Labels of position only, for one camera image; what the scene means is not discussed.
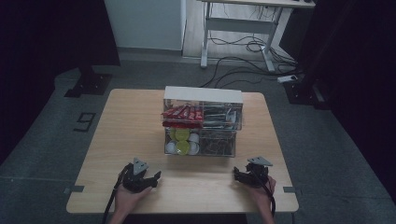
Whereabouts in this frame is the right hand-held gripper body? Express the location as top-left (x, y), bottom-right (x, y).
top-left (245, 156), bottom-right (274, 189)

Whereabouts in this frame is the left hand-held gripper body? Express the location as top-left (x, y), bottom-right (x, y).
top-left (121, 157), bottom-right (150, 194)

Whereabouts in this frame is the clear organizer with white lid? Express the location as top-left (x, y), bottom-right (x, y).
top-left (161, 86), bottom-right (245, 158)

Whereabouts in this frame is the person's left hand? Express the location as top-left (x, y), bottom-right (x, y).
top-left (114, 185), bottom-right (153, 216)

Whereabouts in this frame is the person's right hand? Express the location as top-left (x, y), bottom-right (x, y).
top-left (246, 175), bottom-right (277, 213)

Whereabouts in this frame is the grey tape piece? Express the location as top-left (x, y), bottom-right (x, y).
top-left (282, 186), bottom-right (303, 195)
top-left (64, 185), bottom-right (85, 195)

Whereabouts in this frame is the stack of dark packets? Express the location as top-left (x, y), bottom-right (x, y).
top-left (203, 105), bottom-right (239, 130)

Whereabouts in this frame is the stack of red packets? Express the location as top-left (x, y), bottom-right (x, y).
top-left (161, 105), bottom-right (205, 129)

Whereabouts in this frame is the black stand base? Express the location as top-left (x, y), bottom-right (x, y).
top-left (283, 74), bottom-right (332, 110)
top-left (64, 64), bottom-right (113, 99)

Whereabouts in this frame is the white power strip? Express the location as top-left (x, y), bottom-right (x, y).
top-left (276, 74), bottom-right (299, 84)

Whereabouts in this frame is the white metal desk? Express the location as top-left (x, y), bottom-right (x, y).
top-left (196, 0), bottom-right (317, 74)

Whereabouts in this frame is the black curtain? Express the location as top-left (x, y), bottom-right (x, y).
top-left (0, 0), bottom-right (121, 164)
top-left (297, 0), bottom-right (396, 204)

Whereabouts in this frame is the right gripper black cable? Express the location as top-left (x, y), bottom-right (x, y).
top-left (253, 169), bottom-right (277, 217)

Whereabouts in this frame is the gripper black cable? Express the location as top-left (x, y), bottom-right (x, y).
top-left (102, 162), bottom-right (131, 224)
top-left (253, 169), bottom-right (277, 217)

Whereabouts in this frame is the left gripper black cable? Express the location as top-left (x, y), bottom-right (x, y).
top-left (102, 162), bottom-right (131, 224)

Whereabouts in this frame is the tangle of black floor cables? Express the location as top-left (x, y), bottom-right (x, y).
top-left (199, 34), bottom-right (301, 90)

